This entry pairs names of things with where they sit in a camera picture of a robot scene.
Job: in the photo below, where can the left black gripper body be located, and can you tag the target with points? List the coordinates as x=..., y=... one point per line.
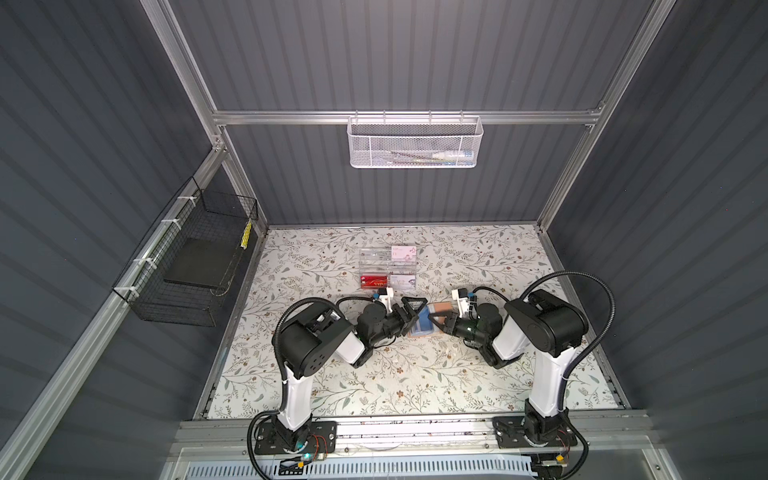
x=393, y=324

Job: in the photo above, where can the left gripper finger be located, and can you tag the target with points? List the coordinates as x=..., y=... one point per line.
x=412, y=306
x=415, y=327

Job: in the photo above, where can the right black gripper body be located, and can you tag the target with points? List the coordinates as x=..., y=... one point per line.
x=468, y=330

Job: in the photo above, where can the pink leather card holder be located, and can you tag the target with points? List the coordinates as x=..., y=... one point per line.
x=427, y=326

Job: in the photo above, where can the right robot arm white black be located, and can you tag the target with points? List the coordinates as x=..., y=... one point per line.
x=549, y=324

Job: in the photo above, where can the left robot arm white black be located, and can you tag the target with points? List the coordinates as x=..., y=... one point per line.
x=313, y=330

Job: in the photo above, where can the white card in organizer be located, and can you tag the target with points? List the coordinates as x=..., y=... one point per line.
x=403, y=282

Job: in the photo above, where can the clear acrylic card organizer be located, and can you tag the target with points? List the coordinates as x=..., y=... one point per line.
x=377, y=260

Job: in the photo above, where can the red card in organizer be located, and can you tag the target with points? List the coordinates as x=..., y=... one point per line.
x=374, y=281

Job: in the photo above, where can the pink card in organizer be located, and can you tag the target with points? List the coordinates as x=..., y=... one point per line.
x=404, y=254

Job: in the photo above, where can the yellow tag on basket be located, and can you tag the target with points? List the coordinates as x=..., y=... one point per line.
x=244, y=241

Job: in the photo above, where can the white tube in basket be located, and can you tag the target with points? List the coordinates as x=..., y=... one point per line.
x=457, y=157

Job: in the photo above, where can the black pad in basket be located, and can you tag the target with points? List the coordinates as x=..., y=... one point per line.
x=200, y=263

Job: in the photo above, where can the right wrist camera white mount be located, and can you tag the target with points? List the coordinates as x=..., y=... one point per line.
x=463, y=300

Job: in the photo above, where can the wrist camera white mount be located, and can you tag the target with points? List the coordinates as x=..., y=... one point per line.
x=463, y=300
x=385, y=296

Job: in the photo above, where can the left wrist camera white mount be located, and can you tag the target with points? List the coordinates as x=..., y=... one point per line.
x=385, y=296

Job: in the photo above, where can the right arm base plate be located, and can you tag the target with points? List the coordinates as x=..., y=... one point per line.
x=532, y=430

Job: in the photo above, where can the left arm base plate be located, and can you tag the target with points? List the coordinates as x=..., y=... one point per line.
x=271, y=437

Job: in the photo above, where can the white perforated cable duct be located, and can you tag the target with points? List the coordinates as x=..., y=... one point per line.
x=485, y=466

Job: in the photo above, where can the white wire mesh basket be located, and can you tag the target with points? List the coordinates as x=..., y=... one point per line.
x=408, y=142

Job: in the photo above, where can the black wire mesh basket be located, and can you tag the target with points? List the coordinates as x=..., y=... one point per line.
x=206, y=214

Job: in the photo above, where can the aluminium front rail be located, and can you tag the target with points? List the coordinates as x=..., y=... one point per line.
x=417, y=434

